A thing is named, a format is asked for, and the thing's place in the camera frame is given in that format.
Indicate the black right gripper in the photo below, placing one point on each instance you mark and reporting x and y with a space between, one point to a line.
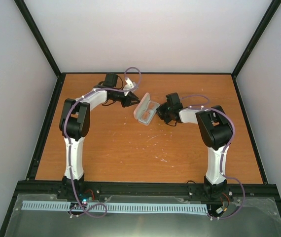
159 112

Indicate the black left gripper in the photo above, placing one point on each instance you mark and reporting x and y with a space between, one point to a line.
129 98

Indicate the white pink glasses case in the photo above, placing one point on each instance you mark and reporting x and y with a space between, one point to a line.
141 107

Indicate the orange transparent sunglasses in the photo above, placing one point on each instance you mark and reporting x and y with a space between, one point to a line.
148 114

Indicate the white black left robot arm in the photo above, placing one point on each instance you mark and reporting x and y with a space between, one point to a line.
75 123

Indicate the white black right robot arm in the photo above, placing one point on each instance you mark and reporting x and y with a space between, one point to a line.
217 132

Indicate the clear acrylic front plate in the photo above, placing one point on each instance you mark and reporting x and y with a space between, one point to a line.
257 217

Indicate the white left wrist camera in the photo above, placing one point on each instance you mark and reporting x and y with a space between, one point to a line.
129 84

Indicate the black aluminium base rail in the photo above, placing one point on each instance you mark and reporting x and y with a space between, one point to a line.
102 190

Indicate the light blue slotted cable duct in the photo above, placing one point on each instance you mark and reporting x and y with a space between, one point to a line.
122 208

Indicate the black enclosure frame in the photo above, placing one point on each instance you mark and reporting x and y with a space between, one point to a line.
264 190

